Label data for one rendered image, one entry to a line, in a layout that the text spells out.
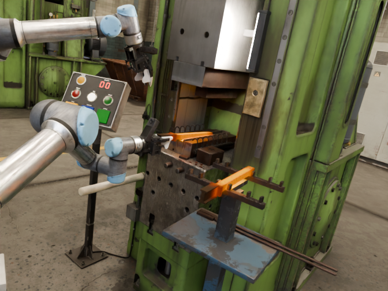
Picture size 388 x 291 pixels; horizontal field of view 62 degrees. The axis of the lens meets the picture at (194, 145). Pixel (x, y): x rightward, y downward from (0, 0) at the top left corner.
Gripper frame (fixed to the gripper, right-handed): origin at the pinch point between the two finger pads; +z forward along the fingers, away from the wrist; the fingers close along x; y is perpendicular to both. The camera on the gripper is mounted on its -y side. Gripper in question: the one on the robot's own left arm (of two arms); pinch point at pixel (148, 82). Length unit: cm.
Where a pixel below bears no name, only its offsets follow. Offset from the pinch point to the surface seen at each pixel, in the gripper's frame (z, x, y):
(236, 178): 18, 61, 19
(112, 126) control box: 24.7, -23.1, 12.8
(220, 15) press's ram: -24.3, 25.3, -27.3
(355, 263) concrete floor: 187, 92, -90
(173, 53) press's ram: -7.4, 1.1, -18.7
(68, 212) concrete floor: 122, -101, 34
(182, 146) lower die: 31.9, 16.2, 1.4
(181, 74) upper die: 0.6, 8.3, -14.6
